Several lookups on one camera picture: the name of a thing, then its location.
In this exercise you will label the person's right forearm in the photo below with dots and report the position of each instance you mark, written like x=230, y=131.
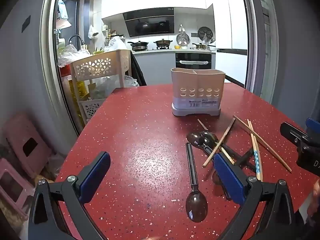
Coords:
x=317, y=192

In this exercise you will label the hanging blue white bags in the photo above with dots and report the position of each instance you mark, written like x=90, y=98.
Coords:
x=62, y=12

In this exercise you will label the black built-in oven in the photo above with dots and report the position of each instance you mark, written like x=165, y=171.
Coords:
x=195, y=61

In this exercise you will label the plain wooden chopstick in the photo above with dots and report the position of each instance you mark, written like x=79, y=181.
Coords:
x=260, y=172
x=265, y=145

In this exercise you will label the beige utensil holder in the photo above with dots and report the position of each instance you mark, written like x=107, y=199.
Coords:
x=197, y=90

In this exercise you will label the clear plastic bags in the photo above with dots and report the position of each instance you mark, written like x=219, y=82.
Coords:
x=70, y=55

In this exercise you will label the pink plastic stool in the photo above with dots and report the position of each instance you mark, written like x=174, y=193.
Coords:
x=27, y=130
x=10, y=180

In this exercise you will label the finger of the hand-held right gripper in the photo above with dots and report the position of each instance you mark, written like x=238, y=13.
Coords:
x=313, y=127
x=291, y=132

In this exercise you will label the grey base cabinet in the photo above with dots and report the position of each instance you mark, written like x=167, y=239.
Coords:
x=155, y=67

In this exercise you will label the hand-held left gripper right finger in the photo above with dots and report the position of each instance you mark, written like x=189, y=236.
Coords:
x=228, y=180

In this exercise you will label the round dark perforated tray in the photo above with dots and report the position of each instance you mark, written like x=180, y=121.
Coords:
x=205, y=33

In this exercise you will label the black range hood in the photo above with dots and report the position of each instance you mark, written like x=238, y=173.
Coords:
x=150, y=26

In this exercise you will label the black wok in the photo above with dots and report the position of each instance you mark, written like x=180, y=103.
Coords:
x=138, y=45

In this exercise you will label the beige perforated storage cart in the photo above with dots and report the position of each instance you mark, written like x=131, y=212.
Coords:
x=95, y=66

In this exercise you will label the white tall cabinet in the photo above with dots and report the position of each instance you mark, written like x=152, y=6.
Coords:
x=225, y=30

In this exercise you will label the yellow patterned wooden chopstick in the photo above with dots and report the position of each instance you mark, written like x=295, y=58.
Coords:
x=202, y=124

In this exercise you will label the black kitchen faucet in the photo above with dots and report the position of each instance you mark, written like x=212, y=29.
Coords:
x=75, y=37

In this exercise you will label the dark wall switch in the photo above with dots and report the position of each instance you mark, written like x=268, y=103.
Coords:
x=25, y=23

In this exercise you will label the small steel saucepan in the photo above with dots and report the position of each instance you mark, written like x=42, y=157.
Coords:
x=200, y=46

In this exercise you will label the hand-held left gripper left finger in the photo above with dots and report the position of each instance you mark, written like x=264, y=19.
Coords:
x=96, y=177

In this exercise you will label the dark brown wooden chopstick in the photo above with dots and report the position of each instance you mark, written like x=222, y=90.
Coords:
x=225, y=133

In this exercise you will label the hanging white plastic bag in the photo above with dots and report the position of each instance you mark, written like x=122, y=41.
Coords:
x=92, y=31

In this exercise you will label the dark lidded cooking pot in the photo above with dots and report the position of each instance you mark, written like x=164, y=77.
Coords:
x=163, y=43

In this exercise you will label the round metal steamer rack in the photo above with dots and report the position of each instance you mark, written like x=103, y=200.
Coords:
x=182, y=40

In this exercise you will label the yellow oil bottle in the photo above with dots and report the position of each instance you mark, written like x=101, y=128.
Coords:
x=80, y=88

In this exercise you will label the grey sliding door frame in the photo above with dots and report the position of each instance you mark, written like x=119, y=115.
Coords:
x=51, y=55

